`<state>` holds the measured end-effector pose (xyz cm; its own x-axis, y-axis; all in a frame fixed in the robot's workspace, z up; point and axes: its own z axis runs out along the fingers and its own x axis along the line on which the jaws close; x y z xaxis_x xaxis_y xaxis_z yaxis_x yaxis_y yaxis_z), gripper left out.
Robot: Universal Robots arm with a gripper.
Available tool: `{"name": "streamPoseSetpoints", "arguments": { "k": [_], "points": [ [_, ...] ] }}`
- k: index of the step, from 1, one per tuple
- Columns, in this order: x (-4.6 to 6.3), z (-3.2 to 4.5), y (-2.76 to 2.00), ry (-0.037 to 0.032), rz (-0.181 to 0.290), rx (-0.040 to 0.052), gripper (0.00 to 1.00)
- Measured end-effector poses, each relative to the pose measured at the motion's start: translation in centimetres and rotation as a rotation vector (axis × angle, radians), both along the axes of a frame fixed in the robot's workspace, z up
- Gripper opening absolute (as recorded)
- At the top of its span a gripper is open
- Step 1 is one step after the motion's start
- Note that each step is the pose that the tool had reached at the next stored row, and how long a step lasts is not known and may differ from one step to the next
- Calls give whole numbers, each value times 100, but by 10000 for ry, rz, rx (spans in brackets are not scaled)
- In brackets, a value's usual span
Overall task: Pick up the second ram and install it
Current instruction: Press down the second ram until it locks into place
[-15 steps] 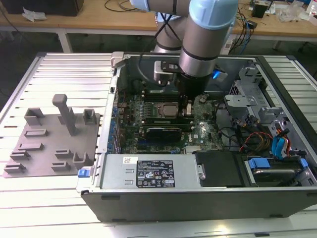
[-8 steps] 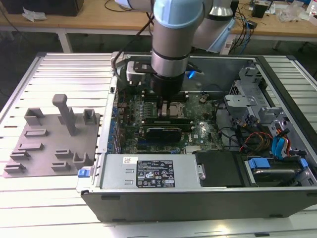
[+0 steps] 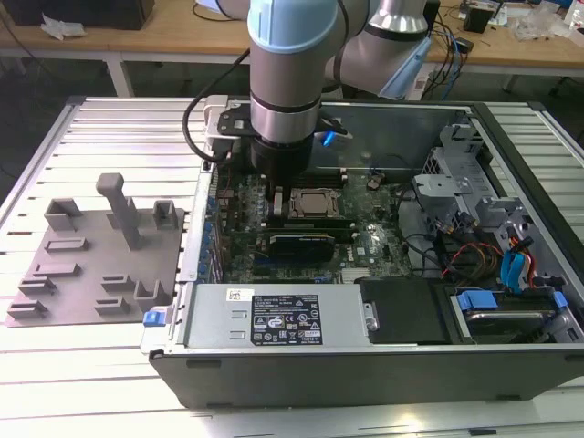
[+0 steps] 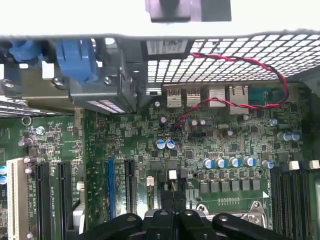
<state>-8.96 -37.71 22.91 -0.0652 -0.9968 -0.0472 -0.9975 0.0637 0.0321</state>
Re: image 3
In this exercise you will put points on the black graphics card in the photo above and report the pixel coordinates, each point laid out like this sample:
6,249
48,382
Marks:
301,248

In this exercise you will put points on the black RAM slot bank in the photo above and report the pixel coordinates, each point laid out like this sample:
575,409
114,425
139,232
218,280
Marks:
328,175

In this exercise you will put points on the round coin battery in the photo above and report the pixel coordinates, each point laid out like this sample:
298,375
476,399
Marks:
373,181

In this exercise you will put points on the crumpled white paper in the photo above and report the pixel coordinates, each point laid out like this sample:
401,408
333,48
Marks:
61,27

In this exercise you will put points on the silver CPU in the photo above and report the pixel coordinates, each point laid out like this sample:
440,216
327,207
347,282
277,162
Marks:
312,203

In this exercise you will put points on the grey plastic parts rack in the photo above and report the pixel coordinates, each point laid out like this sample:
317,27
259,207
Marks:
100,269

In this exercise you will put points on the large black box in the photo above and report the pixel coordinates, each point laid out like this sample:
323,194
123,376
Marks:
91,13

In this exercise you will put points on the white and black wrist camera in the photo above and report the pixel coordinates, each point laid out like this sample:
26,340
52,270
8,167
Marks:
228,118

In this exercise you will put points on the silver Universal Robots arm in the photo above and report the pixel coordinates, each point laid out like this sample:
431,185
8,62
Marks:
283,68

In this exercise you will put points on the grey power supply unit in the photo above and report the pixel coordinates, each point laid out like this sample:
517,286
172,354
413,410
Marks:
214,319

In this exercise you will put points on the clear plastic bags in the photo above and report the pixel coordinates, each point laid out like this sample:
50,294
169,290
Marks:
543,23

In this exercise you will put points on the small black power adapter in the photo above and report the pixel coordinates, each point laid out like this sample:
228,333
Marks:
465,45

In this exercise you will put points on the small black cube box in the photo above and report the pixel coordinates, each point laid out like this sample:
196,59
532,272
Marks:
476,20

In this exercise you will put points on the blue case latch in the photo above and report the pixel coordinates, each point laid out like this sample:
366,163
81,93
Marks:
152,319

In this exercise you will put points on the black plastic air shroud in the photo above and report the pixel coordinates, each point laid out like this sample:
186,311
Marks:
401,312

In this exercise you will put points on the green motherboard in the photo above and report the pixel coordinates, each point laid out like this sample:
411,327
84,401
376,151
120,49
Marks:
388,251

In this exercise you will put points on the tall black box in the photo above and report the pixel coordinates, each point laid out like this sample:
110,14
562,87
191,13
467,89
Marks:
433,13

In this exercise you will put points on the small silver heatsink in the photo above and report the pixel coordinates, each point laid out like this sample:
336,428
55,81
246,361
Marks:
357,273

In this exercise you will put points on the open black PC case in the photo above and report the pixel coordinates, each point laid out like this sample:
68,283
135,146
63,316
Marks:
365,383

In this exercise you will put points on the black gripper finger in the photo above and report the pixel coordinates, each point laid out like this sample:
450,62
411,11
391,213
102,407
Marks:
278,205

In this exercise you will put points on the hard disk in blue carrier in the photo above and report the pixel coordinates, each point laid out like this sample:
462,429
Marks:
476,301

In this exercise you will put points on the grey metal drive cage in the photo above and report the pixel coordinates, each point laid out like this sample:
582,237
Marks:
449,182

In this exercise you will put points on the wooden desk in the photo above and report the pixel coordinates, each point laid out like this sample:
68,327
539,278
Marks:
159,38

